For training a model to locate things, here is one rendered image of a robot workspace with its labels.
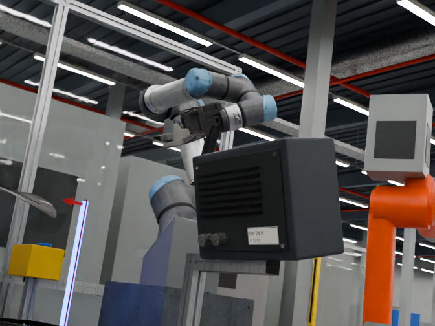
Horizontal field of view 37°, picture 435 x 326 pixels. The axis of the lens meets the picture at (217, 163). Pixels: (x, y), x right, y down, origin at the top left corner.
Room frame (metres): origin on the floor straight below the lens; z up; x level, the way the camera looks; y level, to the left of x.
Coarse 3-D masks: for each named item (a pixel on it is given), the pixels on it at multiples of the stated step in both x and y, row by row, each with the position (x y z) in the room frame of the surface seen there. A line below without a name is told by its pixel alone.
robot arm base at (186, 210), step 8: (168, 208) 1.83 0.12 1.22; (176, 208) 1.82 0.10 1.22; (184, 208) 1.83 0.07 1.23; (192, 208) 1.85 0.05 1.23; (160, 216) 1.85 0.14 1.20; (168, 216) 1.81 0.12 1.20; (184, 216) 1.79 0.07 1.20; (192, 216) 1.79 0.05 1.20; (160, 224) 1.84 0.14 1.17; (160, 232) 1.81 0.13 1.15
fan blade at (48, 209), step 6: (0, 186) 1.48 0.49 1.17; (12, 192) 1.49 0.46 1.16; (18, 192) 1.53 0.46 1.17; (24, 192) 1.67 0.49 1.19; (24, 198) 1.49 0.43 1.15; (30, 198) 1.54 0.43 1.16; (36, 198) 1.60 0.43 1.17; (42, 198) 1.65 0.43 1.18; (30, 204) 1.48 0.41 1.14; (36, 204) 1.50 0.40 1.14; (42, 204) 1.54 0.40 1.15; (48, 204) 1.58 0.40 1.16; (42, 210) 1.49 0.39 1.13; (48, 210) 1.52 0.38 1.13; (54, 210) 1.56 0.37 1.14; (54, 216) 1.51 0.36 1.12
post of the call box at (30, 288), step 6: (30, 282) 1.90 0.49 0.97; (36, 282) 1.91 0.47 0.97; (24, 288) 1.92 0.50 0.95; (30, 288) 1.90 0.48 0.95; (36, 288) 1.91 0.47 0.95; (24, 294) 1.91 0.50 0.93; (30, 294) 1.91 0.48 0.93; (24, 300) 1.90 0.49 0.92; (30, 300) 1.91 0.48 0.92; (24, 306) 1.90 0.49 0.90; (30, 306) 1.91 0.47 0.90; (24, 312) 1.90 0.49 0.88; (30, 312) 1.91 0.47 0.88; (18, 318) 1.92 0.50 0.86; (24, 318) 1.90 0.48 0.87; (30, 318) 1.91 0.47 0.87
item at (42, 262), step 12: (12, 252) 1.95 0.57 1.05; (24, 252) 1.87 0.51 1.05; (36, 252) 1.83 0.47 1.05; (48, 252) 1.85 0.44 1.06; (60, 252) 1.87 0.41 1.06; (12, 264) 1.93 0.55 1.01; (24, 264) 1.85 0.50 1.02; (36, 264) 1.84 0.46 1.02; (48, 264) 1.86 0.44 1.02; (60, 264) 1.88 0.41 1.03; (24, 276) 1.87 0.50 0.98; (36, 276) 1.84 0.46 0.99; (48, 276) 1.86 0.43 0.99
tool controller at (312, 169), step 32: (192, 160) 1.17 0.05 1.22; (224, 160) 1.08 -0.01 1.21; (256, 160) 1.02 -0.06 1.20; (288, 160) 0.96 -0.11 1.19; (320, 160) 1.00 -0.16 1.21; (224, 192) 1.10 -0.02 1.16; (256, 192) 1.03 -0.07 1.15; (288, 192) 0.97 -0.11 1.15; (320, 192) 1.00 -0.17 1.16; (224, 224) 1.11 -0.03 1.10; (256, 224) 1.04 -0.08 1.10; (288, 224) 0.98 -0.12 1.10; (320, 224) 1.01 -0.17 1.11; (224, 256) 1.13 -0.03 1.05; (256, 256) 1.06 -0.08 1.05; (288, 256) 1.00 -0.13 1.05; (320, 256) 1.01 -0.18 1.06
